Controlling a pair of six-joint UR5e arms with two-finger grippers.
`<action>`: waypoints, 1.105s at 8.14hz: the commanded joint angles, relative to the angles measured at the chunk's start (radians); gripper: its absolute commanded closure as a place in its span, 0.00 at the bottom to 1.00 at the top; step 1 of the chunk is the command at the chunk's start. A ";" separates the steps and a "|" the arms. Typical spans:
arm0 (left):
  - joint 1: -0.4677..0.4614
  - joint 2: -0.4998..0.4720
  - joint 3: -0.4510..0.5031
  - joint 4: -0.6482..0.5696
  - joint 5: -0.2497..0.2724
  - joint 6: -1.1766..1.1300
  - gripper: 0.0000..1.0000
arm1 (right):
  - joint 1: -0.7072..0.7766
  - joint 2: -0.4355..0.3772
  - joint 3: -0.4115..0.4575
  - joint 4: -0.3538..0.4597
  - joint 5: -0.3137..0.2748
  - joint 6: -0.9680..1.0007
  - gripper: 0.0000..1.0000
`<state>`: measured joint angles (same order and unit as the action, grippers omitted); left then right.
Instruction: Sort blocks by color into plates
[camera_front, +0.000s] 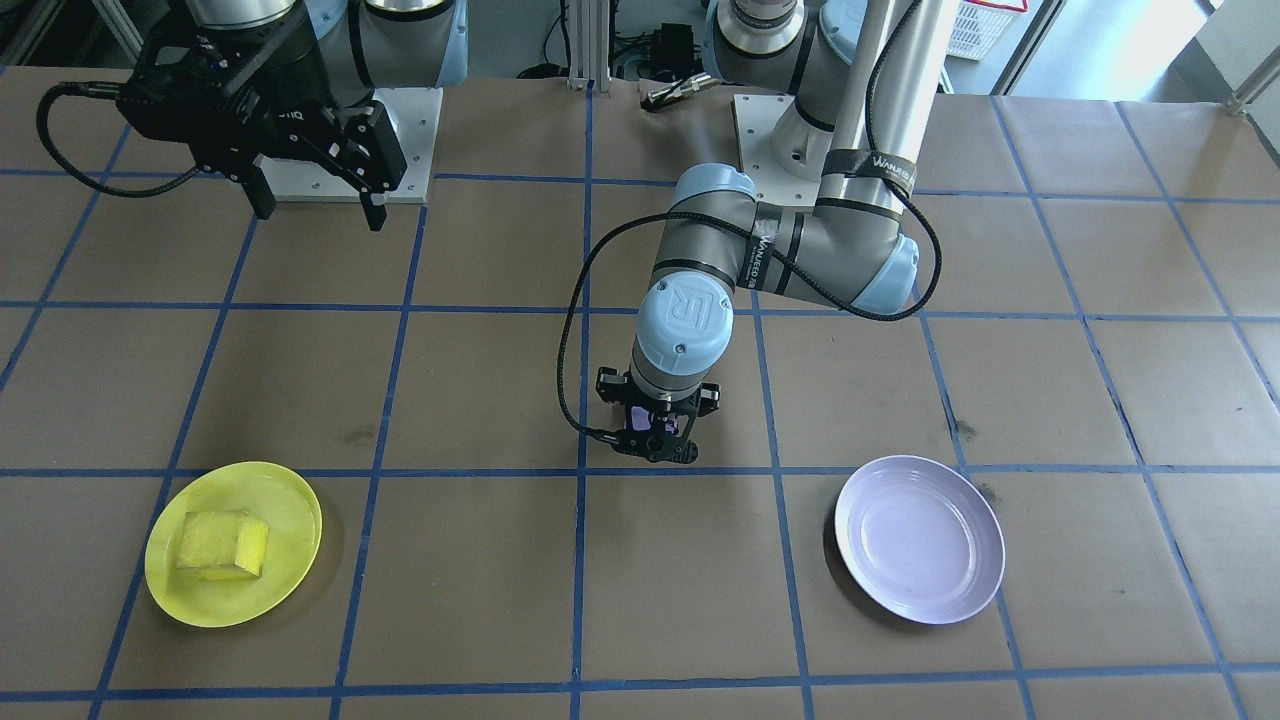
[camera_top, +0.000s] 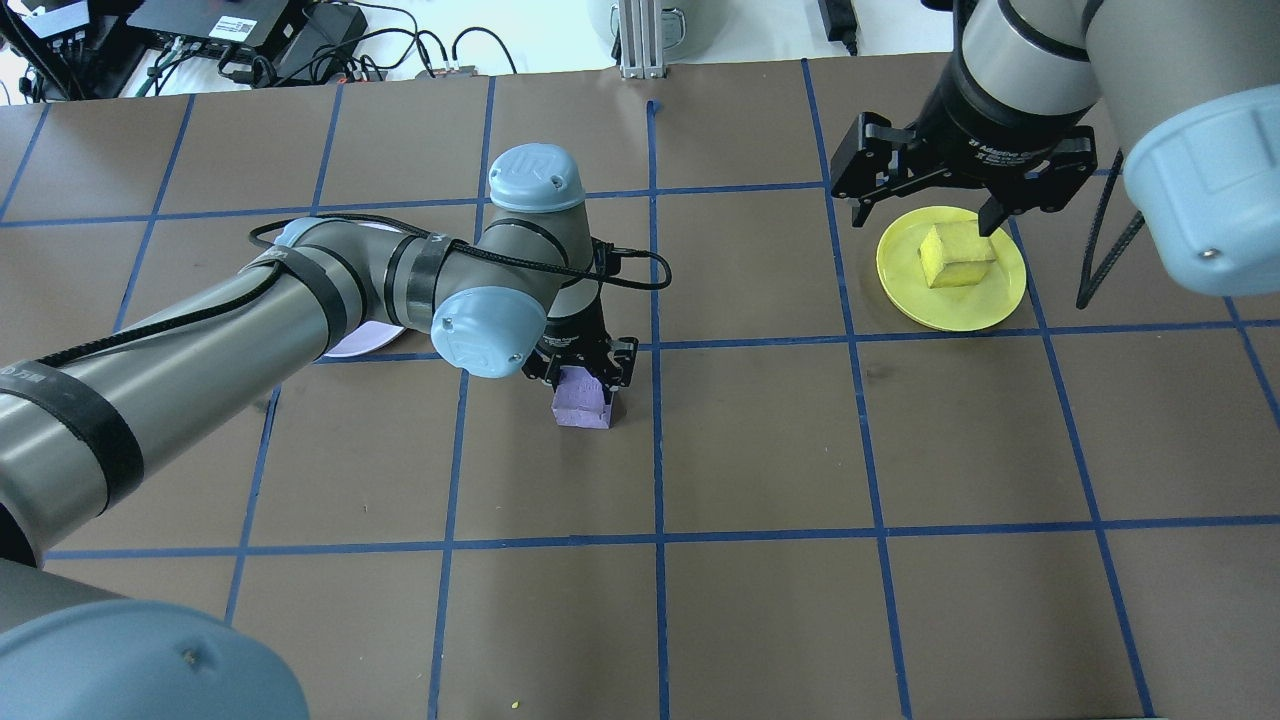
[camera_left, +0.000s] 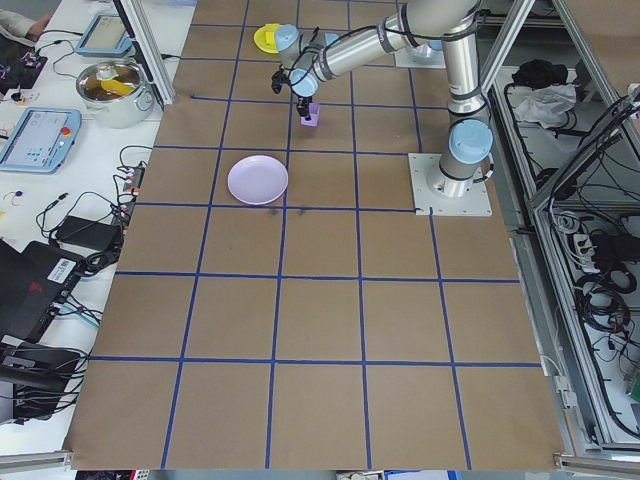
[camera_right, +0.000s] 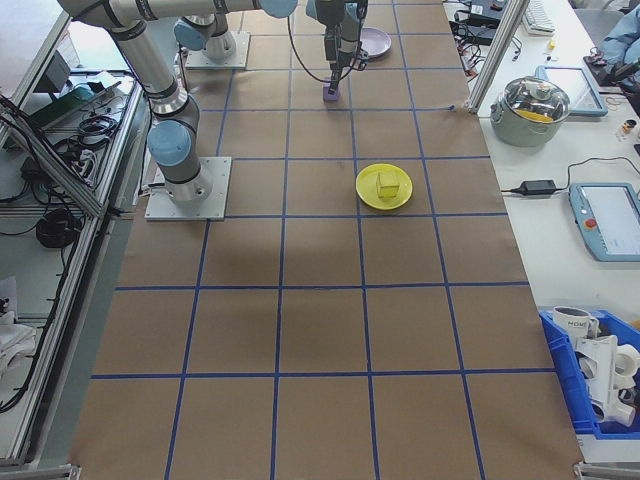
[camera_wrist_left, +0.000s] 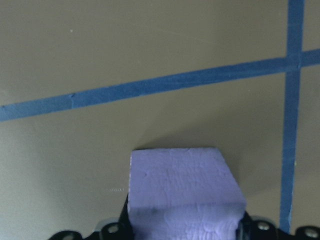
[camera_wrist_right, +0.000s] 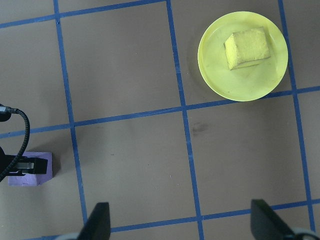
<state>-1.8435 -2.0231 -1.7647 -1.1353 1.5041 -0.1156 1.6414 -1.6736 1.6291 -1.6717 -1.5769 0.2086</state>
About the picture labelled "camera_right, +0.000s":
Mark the purple foam block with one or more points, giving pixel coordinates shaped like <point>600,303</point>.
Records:
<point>330,98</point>

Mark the yellow foam block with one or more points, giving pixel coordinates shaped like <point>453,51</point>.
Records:
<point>388,186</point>

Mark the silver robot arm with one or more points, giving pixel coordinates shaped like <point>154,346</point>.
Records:
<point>150,65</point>
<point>215,42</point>

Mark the purple plate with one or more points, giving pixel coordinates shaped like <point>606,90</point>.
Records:
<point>378,42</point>

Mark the yellow plate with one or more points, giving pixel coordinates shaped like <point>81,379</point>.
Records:
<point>367,195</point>

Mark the black electronics box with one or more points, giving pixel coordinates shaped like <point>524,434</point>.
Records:
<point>484,15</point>

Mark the gray cooking pot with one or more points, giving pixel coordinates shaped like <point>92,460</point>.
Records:
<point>520,132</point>

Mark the glass pot lid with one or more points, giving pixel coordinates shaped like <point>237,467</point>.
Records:
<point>535,97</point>

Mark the white keyboard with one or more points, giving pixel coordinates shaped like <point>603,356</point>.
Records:
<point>537,15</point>

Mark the black power adapter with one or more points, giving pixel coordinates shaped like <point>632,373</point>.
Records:
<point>538,187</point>

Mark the blue teach pendant dark screen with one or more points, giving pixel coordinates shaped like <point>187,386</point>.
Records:
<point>575,90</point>

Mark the green circuit board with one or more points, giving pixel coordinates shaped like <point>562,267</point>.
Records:
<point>60,107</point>

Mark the gray metal box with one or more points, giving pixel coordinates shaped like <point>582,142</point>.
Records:
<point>52,72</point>

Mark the person in blue coat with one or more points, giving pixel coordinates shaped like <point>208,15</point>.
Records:
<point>622,42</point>

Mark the blue teach pendant lit screen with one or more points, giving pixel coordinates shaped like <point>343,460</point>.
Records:
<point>607,222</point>

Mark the white mug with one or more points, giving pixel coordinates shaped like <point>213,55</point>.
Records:
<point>570,325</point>

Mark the blue plastic bin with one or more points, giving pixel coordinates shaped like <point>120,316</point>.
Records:
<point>560,360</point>

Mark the white pipe fitting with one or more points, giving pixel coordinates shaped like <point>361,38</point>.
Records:
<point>600,370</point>

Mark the white cloth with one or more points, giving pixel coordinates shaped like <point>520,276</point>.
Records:
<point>12,345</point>

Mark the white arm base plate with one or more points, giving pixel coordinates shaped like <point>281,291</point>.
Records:
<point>241,55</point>
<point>215,200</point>

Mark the slanted aluminium post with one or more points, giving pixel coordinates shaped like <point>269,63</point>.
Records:
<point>492,55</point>

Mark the V-shaped metal bar frame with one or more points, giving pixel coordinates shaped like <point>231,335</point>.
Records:
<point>94,204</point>

